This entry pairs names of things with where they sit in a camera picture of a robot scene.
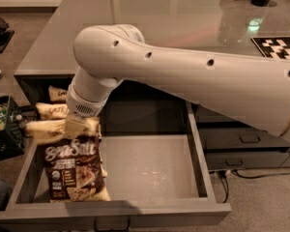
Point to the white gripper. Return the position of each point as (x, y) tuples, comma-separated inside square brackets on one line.
[(83, 105)]

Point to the brown chip bag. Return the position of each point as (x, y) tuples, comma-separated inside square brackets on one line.
[(57, 94), (73, 166), (52, 111)]

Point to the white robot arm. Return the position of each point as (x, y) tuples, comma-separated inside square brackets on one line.
[(252, 90)]

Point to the open grey top drawer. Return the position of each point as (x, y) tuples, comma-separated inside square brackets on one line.
[(154, 180)]

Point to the closed middle right drawer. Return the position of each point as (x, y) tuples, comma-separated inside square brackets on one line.
[(237, 136)]

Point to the closed drawer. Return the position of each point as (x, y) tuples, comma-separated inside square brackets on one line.
[(237, 136), (247, 160)]

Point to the closed lower right drawer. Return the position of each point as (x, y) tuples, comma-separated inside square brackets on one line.
[(247, 160)]

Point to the grey cabinet with counter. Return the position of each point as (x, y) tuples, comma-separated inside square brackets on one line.
[(221, 26)]

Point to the black plastic crate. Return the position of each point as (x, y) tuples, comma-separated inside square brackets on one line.
[(11, 137)]

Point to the black white marker tag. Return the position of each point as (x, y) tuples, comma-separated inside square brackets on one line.
[(273, 47)]

